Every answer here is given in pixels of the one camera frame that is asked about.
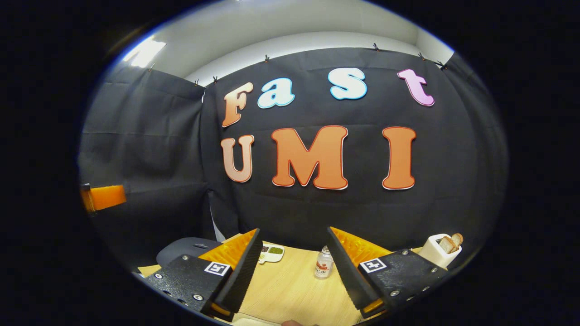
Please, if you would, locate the dark grey rice cooker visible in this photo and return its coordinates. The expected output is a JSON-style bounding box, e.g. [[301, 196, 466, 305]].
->
[[156, 237, 223, 268]]

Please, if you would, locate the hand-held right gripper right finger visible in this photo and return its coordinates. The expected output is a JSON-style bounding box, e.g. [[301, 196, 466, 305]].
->
[[327, 226, 450, 319]]

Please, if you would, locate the ceiling light panel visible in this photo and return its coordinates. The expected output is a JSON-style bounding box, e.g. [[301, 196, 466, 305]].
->
[[121, 37, 167, 69]]

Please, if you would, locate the clear drink bottle red label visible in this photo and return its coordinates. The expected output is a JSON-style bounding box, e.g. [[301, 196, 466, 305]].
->
[[314, 245, 335, 279]]

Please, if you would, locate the white toaster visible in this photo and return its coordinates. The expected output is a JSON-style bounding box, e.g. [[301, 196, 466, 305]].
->
[[417, 233, 463, 269]]

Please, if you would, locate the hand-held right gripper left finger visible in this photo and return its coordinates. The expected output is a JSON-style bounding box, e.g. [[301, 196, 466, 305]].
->
[[144, 228, 263, 323]]

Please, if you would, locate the black backdrop cloth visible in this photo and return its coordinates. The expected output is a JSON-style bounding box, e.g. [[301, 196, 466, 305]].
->
[[78, 48, 508, 272]]

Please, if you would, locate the white divided grain dish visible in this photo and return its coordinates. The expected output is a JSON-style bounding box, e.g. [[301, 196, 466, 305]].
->
[[257, 244, 285, 264]]

